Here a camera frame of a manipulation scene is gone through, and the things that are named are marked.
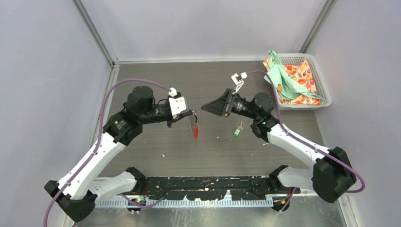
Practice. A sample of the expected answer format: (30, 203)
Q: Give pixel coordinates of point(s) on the white plastic basket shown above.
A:
(320, 83)

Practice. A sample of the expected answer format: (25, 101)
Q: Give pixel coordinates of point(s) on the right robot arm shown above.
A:
(329, 175)

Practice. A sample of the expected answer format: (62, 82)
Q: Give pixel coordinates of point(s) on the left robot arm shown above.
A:
(77, 193)

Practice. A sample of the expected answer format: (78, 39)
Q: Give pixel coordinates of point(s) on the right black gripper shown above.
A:
(223, 105)

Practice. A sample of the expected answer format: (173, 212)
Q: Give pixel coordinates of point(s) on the red handled metal keyring holder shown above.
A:
(193, 128)

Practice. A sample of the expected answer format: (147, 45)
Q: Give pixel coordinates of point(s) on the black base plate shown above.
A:
(208, 188)

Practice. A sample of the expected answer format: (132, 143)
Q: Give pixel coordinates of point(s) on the white slotted cable duct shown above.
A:
(119, 202)

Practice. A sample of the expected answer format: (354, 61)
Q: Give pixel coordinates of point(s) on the orange patterned cloth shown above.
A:
(300, 75)

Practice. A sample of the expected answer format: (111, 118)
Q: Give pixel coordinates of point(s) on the key with green tag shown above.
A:
(239, 129)

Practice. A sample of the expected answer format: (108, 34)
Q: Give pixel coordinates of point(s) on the green cloth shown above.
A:
(282, 81)

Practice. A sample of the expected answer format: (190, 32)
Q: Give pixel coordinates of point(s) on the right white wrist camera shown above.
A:
(238, 80)

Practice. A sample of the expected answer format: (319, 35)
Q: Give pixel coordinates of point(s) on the key with black tag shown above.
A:
(194, 118)

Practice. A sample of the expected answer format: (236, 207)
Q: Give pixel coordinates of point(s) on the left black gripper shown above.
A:
(179, 117)

